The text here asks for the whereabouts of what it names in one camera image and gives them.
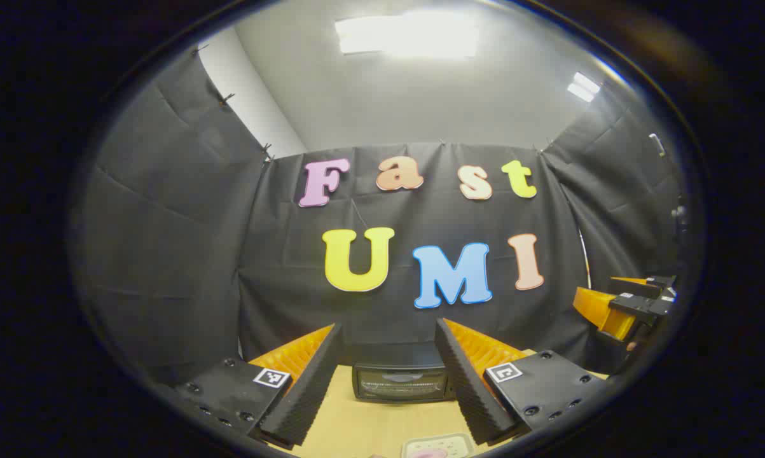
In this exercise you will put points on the large ceiling light panel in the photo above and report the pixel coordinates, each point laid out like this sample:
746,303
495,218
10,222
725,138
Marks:
407,33

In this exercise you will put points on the beige baking tray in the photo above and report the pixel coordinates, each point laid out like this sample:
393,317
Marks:
420,442

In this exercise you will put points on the black electric oven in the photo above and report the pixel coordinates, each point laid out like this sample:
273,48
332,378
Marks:
398,381

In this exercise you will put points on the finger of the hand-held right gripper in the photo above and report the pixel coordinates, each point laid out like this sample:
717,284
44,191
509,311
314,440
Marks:
649,284
601,312

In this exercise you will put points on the black backdrop cloth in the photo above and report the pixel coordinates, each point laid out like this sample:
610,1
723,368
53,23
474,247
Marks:
185,254

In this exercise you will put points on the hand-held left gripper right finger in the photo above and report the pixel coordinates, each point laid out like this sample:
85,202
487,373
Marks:
461,388

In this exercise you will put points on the round red meat slice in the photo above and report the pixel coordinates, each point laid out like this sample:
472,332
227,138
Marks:
432,453

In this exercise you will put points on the small ceiling light panel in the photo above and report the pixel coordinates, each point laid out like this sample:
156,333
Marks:
584,86

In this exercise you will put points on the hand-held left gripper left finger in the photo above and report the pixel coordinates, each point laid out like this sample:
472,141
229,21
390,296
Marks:
312,388

